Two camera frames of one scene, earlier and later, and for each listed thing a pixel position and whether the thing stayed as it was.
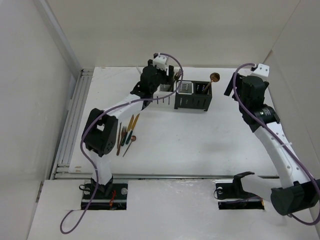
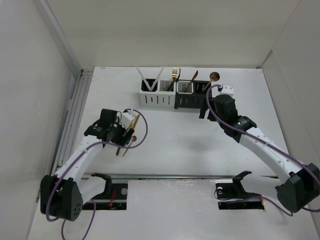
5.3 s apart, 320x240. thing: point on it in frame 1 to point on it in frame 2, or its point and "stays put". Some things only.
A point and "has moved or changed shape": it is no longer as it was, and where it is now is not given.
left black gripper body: [161, 78] to [118, 130]
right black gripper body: [239, 83] to [212, 103]
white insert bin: [186, 87] stays put
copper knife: [119, 140] has moved or changed shape
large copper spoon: [214, 77] stays put
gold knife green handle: [125, 133] has moved or changed shape
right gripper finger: [230, 86] to [202, 111]
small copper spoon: [132, 139] stays put
